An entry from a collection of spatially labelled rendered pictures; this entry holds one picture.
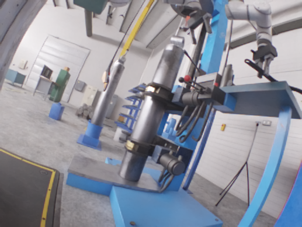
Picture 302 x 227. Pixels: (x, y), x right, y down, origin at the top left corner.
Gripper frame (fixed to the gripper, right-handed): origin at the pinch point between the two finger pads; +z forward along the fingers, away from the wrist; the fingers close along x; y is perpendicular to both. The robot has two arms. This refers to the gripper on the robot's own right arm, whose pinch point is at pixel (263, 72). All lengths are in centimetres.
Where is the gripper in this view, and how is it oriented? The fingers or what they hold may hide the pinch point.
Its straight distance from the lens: 75.3
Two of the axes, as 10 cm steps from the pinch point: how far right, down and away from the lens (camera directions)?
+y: -9.3, -3.5, -1.0
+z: -3.4, 9.4, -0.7
